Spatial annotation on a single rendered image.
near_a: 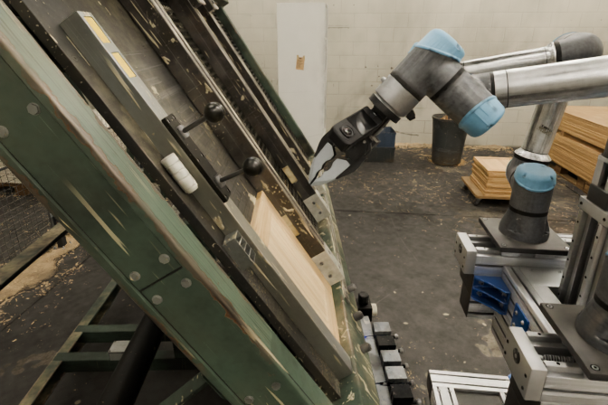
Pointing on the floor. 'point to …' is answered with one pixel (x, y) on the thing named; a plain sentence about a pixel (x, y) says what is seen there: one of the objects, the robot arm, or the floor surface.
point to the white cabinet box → (304, 65)
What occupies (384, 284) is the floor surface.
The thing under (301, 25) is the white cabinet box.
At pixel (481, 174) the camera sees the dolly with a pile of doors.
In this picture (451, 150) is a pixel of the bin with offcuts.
